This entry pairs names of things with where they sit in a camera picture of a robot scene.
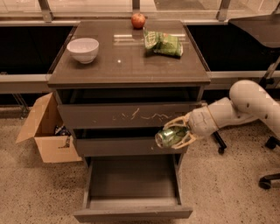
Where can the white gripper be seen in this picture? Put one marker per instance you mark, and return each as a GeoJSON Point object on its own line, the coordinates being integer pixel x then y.
{"type": "Point", "coordinates": [202, 122]}

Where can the green soda can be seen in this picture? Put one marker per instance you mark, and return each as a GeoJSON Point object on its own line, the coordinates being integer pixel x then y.
{"type": "Point", "coordinates": [166, 138]}

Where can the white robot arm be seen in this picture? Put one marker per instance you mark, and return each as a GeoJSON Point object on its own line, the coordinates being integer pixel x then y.
{"type": "Point", "coordinates": [247, 102]}

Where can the grey top drawer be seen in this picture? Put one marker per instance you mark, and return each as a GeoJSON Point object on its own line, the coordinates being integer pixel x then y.
{"type": "Point", "coordinates": [110, 108]}

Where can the grey drawer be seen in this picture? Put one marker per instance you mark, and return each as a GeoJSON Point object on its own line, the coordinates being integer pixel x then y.
{"type": "Point", "coordinates": [133, 188]}
{"type": "Point", "coordinates": [110, 108]}
{"type": "Point", "coordinates": [119, 142]}

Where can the grey drawer cabinet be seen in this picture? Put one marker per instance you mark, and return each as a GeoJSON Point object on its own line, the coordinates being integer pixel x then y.
{"type": "Point", "coordinates": [123, 62]}

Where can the grey bottom drawer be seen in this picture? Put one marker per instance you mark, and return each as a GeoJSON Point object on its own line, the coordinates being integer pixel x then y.
{"type": "Point", "coordinates": [133, 188]}

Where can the grey middle drawer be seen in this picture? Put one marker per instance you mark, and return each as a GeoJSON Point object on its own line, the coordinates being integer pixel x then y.
{"type": "Point", "coordinates": [119, 142]}

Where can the green chip bag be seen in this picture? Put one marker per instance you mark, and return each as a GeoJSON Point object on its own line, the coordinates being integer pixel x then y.
{"type": "Point", "coordinates": [162, 43]}

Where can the red apple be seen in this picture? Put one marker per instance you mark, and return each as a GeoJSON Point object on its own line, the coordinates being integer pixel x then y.
{"type": "Point", "coordinates": [138, 20]}

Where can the dark packet in box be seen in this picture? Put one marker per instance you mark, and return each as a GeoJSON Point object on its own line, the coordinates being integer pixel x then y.
{"type": "Point", "coordinates": [61, 131]}

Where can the white ceramic bowl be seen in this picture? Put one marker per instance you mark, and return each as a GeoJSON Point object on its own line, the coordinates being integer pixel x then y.
{"type": "Point", "coordinates": [83, 50]}

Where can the open cardboard box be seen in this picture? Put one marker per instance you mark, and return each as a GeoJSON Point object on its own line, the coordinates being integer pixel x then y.
{"type": "Point", "coordinates": [40, 125]}

